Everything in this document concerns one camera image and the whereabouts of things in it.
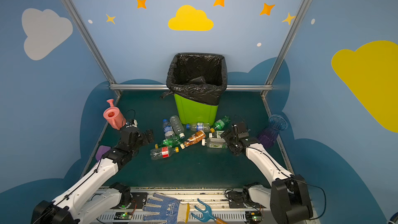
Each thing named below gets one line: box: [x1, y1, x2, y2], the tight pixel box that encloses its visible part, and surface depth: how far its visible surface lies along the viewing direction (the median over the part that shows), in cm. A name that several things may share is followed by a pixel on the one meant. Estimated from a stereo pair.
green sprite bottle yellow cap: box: [154, 135, 182, 150], surface depth 90 cm
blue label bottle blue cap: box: [162, 118, 176, 139], surface depth 98 cm
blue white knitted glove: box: [143, 191, 190, 224], surface depth 73 cm
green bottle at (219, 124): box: [209, 115, 231, 134], surface depth 101 cm
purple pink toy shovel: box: [95, 145, 111, 162], surface depth 90 cm
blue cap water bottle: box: [186, 121, 211, 133], surface depth 100 cm
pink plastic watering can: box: [103, 98, 126, 131], surface depth 96 cm
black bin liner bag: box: [160, 52, 228, 106], surface depth 88 cm
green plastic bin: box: [174, 93, 219, 125], surface depth 93 cm
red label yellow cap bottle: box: [150, 146, 180, 161], surface depth 88 cm
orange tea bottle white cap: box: [180, 130, 207, 150], surface depth 94 cm
